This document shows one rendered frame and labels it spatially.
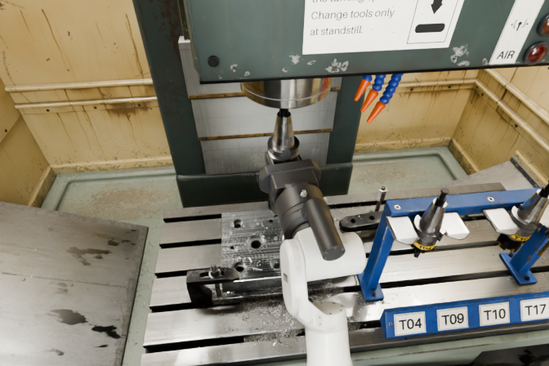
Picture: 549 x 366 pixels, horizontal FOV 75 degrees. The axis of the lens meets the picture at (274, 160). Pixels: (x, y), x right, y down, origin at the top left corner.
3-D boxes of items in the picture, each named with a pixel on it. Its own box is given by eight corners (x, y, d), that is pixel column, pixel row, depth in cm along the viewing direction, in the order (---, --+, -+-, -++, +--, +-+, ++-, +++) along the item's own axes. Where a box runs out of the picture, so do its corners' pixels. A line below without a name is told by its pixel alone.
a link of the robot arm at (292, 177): (320, 148, 68) (343, 192, 59) (316, 184, 74) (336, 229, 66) (255, 158, 66) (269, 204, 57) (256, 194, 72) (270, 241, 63)
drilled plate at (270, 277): (332, 281, 96) (333, 271, 93) (223, 292, 94) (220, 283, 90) (314, 215, 113) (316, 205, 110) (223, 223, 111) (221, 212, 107)
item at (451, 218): (472, 239, 74) (474, 237, 73) (448, 241, 73) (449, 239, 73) (456, 213, 79) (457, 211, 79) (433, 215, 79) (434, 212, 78)
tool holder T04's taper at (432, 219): (432, 213, 77) (441, 192, 72) (445, 229, 74) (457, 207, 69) (414, 219, 76) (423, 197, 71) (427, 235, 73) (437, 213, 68)
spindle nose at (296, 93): (309, 59, 70) (313, -7, 62) (348, 100, 58) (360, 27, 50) (229, 72, 66) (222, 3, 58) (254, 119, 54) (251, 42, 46)
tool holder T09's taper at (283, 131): (292, 134, 72) (292, 106, 68) (296, 148, 69) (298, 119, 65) (270, 136, 72) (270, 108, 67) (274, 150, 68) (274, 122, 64)
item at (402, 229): (421, 244, 73) (422, 242, 72) (396, 246, 73) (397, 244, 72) (408, 217, 78) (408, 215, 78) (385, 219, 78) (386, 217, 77)
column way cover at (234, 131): (329, 168, 135) (348, 35, 101) (203, 178, 131) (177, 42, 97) (327, 160, 139) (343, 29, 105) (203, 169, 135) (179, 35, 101)
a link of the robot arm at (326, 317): (329, 231, 60) (336, 314, 59) (277, 238, 58) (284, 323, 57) (345, 236, 53) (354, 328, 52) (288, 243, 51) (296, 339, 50)
